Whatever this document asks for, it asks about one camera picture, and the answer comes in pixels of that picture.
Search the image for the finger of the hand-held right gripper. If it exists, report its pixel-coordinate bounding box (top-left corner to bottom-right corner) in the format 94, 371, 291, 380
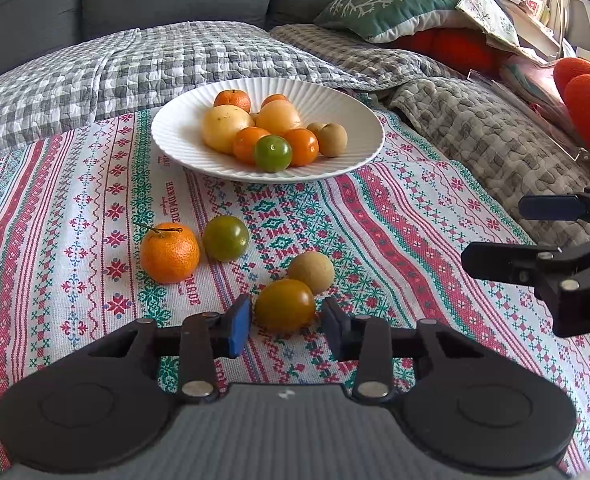
518, 186, 590, 229
461, 241, 584, 292

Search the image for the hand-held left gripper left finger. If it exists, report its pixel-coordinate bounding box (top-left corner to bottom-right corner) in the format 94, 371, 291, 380
88, 293, 253, 403

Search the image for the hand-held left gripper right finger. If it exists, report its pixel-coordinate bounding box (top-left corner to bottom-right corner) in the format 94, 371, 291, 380
322, 297, 482, 403

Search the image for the yellow green tangerine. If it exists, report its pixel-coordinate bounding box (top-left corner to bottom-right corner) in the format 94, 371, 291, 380
254, 278, 317, 333

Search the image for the white ribbed plate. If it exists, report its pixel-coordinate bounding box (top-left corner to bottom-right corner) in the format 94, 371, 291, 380
150, 79, 386, 184

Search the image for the bumpy orange mandarin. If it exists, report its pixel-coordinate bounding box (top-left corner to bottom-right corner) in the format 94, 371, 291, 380
213, 89, 252, 115

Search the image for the clear acrylic tray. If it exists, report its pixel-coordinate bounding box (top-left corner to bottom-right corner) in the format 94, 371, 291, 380
467, 67, 590, 162

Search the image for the red green patterned tablecloth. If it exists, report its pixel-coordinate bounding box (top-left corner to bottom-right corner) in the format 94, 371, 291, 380
0, 105, 590, 476

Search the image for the mandarin with stem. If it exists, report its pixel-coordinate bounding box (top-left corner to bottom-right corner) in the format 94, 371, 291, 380
134, 221, 201, 285

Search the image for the beige patterned quilt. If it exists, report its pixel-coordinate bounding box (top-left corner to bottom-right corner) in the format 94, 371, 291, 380
385, 77, 590, 251

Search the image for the pink folded cloth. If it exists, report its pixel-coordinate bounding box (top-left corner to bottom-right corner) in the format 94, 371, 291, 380
500, 55, 576, 126

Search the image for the red cushion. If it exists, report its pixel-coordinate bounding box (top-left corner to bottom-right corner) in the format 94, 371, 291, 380
397, 27, 513, 78

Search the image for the pile of papers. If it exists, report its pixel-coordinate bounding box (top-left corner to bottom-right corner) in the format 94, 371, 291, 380
475, 0, 576, 61

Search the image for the white floral cloth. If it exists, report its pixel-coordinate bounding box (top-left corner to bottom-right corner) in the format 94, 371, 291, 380
455, 0, 522, 51

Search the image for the pale orange grapefruit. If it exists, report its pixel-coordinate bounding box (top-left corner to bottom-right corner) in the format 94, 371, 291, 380
256, 99, 304, 137

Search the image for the brown checked cloth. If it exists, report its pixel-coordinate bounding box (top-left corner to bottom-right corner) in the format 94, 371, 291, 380
270, 23, 470, 91

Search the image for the green snowflake pillow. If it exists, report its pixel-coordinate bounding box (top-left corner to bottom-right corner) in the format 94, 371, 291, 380
314, 0, 468, 44

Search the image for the grey checked blanket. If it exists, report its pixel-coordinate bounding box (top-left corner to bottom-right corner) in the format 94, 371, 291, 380
0, 21, 376, 163

